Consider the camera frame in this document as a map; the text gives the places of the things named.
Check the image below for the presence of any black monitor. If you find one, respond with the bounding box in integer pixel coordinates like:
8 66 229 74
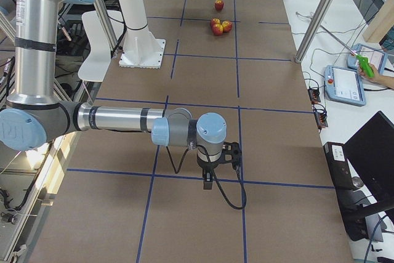
344 111 393 201

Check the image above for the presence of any lone red yellow apple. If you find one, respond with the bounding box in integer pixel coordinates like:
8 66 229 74
214 0 224 11

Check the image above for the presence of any rear red yellow apple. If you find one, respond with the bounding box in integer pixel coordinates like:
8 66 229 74
222 20 233 33

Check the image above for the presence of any black power strip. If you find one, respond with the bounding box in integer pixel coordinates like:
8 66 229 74
308 87 321 104
313 109 328 130

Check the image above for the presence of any blue teach pendant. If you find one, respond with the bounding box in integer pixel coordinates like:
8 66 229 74
347 43 388 74
324 65 366 106

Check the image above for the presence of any far blue teach pendant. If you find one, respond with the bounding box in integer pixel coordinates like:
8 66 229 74
347 43 388 74

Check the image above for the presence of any black power strip left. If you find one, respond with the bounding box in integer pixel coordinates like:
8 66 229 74
308 87 321 104

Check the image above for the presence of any grey aluminium frame post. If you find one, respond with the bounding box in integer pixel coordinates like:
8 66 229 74
294 0 333 63

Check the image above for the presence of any near blue teach pendant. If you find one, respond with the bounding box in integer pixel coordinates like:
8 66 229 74
324 65 366 106

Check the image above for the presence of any front right red apple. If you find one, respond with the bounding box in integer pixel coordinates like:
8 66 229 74
211 23 223 36

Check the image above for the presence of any black power strip right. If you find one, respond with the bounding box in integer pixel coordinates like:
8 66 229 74
313 109 328 130

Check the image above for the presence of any wooden board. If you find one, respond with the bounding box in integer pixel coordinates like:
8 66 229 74
363 0 394 43

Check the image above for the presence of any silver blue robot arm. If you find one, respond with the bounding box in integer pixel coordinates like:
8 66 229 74
1 0 227 189

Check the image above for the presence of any person hand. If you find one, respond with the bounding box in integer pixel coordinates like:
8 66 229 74
358 63 394 89

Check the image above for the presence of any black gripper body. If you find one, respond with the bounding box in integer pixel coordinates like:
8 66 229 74
197 148 222 178

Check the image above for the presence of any white chair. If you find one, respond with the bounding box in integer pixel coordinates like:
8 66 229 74
78 10 122 83

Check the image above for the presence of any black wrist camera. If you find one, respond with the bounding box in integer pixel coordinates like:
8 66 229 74
221 142 242 170

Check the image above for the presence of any black computer box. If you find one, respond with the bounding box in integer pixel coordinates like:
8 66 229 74
323 142 384 242

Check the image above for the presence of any front left red apple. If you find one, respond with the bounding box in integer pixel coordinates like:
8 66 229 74
210 18 221 27

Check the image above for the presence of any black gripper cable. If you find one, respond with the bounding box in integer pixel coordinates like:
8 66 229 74
165 144 247 211

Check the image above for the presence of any green grabber tool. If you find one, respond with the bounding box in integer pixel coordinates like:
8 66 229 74
320 25 374 78

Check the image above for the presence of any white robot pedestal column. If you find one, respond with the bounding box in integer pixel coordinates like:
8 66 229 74
119 0 166 68

